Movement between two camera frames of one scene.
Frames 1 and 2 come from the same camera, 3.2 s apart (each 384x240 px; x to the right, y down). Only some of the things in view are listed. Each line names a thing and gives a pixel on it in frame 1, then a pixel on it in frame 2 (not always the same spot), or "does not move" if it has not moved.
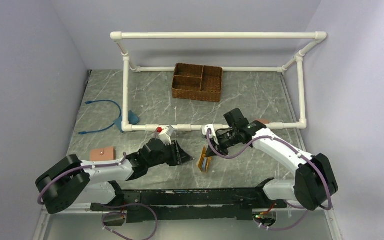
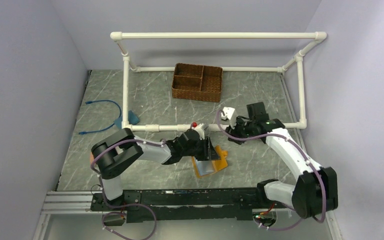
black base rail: x=166 y=205 does not move
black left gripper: x=179 y=156 → x=209 y=152
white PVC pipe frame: x=126 y=124 does not move
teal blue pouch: x=133 y=119 does not move
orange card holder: x=203 y=162 → x=219 y=164
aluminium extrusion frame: x=81 y=223 does not move
